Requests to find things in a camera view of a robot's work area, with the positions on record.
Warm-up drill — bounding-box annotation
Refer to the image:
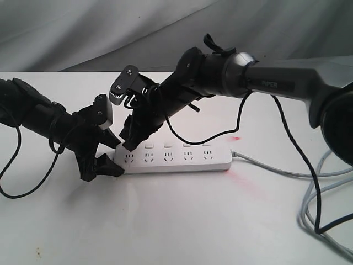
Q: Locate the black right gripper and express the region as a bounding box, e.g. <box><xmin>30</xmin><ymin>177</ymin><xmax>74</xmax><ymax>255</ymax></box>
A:
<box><xmin>119</xmin><ymin>74</ymin><xmax>199</xmax><ymax>151</ymax></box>

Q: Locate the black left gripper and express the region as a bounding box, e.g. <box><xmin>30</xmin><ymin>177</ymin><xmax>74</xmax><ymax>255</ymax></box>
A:
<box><xmin>63</xmin><ymin>106</ymin><xmax>124</xmax><ymax>182</ymax></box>

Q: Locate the white five-socket power strip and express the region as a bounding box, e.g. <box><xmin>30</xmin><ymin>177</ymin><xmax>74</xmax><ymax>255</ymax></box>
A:
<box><xmin>113</xmin><ymin>141</ymin><xmax>232</xmax><ymax>174</ymax></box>

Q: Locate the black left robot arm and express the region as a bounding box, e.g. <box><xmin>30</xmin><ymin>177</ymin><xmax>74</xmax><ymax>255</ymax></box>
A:
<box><xmin>1</xmin><ymin>78</ymin><xmax>124</xmax><ymax>182</ymax></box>

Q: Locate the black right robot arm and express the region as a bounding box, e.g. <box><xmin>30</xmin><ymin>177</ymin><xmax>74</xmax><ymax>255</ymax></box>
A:
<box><xmin>110</xmin><ymin>35</ymin><xmax>352</xmax><ymax>164</ymax></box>

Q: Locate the grey backdrop cloth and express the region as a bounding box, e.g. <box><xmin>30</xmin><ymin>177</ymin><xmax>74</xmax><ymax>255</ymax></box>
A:
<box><xmin>1</xmin><ymin>1</ymin><xmax>352</xmax><ymax>71</ymax></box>

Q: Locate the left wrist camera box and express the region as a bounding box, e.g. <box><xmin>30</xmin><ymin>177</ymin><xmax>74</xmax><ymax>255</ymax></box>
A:
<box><xmin>93</xmin><ymin>94</ymin><xmax>113</xmax><ymax>130</ymax></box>

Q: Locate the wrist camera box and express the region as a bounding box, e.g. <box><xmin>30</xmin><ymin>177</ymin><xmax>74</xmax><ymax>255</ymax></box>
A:
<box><xmin>109</xmin><ymin>65</ymin><xmax>139</xmax><ymax>105</ymax></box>
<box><xmin>93</xmin><ymin>94</ymin><xmax>113</xmax><ymax>130</ymax></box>

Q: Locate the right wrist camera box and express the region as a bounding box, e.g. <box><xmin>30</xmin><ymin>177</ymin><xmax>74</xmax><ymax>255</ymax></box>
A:
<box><xmin>109</xmin><ymin>65</ymin><xmax>139</xmax><ymax>105</ymax></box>

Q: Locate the grey power cable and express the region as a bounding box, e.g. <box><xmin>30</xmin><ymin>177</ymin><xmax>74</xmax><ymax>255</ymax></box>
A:
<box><xmin>230</xmin><ymin>150</ymin><xmax>353</xmax><ymax>256</ymax></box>

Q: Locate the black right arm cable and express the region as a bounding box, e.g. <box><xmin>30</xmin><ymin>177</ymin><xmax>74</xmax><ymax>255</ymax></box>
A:
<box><xmin>121</xmin><ymin>85</ymin><xmax>353</xmax><ymax>235</ymax></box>

